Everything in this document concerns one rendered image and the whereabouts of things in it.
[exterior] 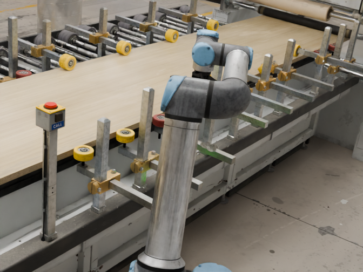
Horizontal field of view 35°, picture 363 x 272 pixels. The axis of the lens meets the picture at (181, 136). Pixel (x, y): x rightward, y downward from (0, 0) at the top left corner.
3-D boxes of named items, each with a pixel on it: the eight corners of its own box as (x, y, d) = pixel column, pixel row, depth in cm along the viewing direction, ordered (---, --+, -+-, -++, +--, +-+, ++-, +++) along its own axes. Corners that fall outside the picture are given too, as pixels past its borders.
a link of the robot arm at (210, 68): (201, 54, 249) (220, 60, 244) (200, 65, 251) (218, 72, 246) (189, 58, 242) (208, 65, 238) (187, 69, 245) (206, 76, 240)
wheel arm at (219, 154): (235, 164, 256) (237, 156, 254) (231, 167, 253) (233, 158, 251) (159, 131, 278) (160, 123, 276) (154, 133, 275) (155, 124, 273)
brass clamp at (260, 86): (275, 87, 323) (277, 78, 320) (263, 92, 313) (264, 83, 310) (266, 83, 326) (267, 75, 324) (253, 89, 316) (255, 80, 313)
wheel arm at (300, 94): (314, 101, 307) (315, 94, 306) (311, 102, 305) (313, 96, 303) (234, 73, 333) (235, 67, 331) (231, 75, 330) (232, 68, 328)
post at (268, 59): (258, 135, 330) (273, 54, 309) (255, 137, 327) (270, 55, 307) (253, 133, 332) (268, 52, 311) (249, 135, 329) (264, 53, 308)
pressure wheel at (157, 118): (170, 138, 277) (173, 116, 273) (160, 143, 271) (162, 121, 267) (158, 133, 281) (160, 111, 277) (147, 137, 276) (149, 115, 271)
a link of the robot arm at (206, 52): (221, 47, 222) (223, 38, 233) (192, 42, 223) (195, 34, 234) (218, 70, 226) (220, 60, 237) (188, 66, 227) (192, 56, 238)
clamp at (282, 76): (296, 77, 341) (297, 69, 339) (285, 82, 331) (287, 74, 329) (286, 74, 344) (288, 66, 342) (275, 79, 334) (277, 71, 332)
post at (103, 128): (103, 225, 237) (111, 118, 216) (97, 229, 234) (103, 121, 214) (97, 222, 239) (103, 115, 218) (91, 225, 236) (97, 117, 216)
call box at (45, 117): (65, 128, 196) (66, 107, 192) (49, 134, 190) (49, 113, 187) (51, 121, 199) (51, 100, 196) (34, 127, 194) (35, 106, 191)
